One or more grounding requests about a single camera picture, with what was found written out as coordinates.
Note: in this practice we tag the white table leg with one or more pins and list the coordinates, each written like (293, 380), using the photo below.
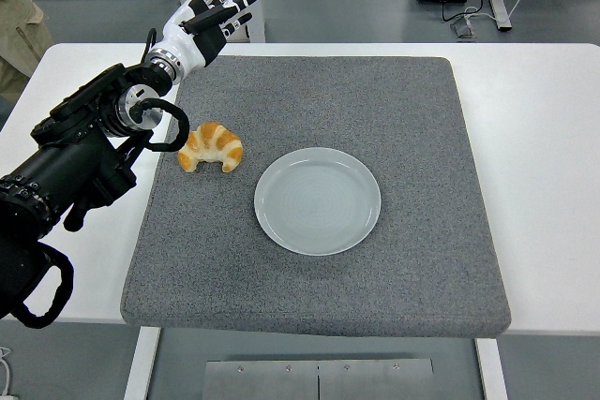
(140, 362)
(492, 372)

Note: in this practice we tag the grey floor socket box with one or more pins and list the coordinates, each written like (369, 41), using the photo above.
(464, 27)

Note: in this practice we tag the grey metal plate with screws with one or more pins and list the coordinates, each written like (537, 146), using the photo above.
(281, 381)

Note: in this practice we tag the person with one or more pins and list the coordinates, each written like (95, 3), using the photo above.
(19, 30)

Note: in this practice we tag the grey felt mat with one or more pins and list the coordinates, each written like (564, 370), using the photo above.
(328, 287)

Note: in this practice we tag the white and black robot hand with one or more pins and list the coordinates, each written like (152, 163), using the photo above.
(187, 41)

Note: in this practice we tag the golden croissant bread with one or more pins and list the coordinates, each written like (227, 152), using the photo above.
(215, 140)

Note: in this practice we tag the pale grey round plate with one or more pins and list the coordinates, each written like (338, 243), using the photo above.
(318, 201)

